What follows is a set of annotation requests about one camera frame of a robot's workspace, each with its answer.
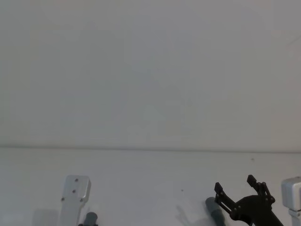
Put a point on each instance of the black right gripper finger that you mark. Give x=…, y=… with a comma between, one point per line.
x=224, y=200
x=261, y=189

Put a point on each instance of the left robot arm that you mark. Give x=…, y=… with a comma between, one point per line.
x=74, y=190

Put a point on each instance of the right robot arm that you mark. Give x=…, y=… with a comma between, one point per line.
x=291, y=193

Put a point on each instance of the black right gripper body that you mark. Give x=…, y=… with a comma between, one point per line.
x=255, y=210

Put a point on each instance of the dark grey cylinder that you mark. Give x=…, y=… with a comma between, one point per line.
x=215, y=210
x=91, y=219

